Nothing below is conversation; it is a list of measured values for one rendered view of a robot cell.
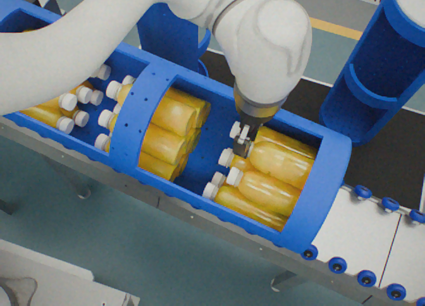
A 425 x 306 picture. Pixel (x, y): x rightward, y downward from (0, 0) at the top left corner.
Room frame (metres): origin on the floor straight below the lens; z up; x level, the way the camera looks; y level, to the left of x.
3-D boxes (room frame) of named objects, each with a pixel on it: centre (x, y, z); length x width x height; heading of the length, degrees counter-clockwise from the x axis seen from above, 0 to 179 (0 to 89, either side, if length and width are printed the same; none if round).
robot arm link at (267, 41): (0.38, -0.06, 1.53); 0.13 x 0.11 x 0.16; 35
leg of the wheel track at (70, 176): (0.52, 0.59, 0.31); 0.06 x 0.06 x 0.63; 70
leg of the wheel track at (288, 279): (0.19, -0.34, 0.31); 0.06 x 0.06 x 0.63; 70
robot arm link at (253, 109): (0.37, -0.07, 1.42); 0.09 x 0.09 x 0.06
